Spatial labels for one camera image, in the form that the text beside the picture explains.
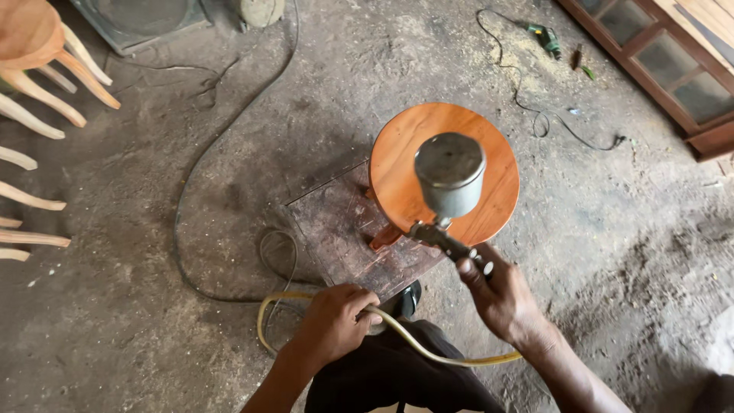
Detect thick black hose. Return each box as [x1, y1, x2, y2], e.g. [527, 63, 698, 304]
[172, 0, 328, 305]

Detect black drill power cable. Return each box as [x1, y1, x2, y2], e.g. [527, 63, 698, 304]
[476, 8, 627, 152]

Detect person's right hand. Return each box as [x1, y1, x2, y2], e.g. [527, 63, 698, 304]
[456, 243, 560, 348]

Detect green electric drill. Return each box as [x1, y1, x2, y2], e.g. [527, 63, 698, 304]
[519, 22, 564, 61]

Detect spray gun with metal cup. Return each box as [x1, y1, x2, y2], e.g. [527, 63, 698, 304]
[408, 132, 495, 282]

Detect person's left hand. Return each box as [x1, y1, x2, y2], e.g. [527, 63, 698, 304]
[287, 284, 384, 369]

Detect stained brown wooden board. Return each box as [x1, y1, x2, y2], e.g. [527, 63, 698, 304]
[284, 161, 448, 302]

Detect person's black shoe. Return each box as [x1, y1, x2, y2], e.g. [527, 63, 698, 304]
[367, 280, 423, 336]

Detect thin coiled grey cable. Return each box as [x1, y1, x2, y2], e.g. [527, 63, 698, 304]
[258, 228, 313, 356]

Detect round varnished wooden stool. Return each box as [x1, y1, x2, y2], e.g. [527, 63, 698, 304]
[367, 102, 521, 252]

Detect pale grey sack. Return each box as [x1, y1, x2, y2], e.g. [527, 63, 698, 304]
[705, 304, 734, 376]

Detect thin dark wire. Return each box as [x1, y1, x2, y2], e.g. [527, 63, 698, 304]
[106, 54, 242, 112]

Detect yellow air hose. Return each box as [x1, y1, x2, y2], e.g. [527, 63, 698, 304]
[256, 291, 524, 368]

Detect person's black trousers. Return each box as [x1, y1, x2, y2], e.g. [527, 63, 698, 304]
[304, 319, 505, 413]

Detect wooden cabinet with glass panes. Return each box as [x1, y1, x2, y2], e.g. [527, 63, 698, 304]
[556, 0, 734, 163]

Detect grey metal machine housing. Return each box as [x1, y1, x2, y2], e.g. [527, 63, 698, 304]
[69, 0, 214, 56]

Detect round grey stone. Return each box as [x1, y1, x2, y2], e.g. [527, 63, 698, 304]
[232, 0, 286, 29]

